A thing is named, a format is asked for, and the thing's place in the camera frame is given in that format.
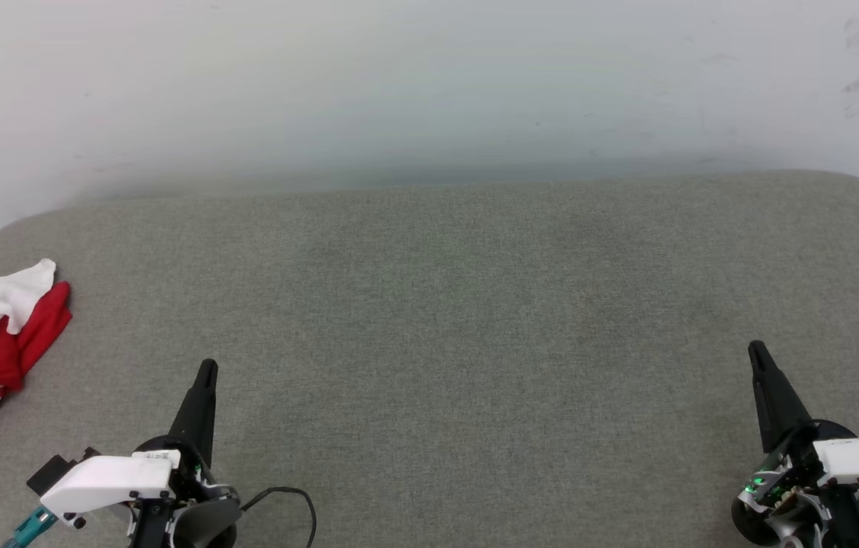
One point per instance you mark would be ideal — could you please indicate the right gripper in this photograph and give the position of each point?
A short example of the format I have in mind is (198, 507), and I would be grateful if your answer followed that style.
(794, 495)

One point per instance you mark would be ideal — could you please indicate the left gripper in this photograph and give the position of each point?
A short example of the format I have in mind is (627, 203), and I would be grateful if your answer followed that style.
(201, 517)

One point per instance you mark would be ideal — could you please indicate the grey fabric sofa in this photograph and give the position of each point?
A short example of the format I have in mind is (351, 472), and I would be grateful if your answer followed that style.
(475, 342)

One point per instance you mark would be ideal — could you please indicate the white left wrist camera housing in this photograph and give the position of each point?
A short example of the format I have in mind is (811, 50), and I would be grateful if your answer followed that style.
(109, 479)

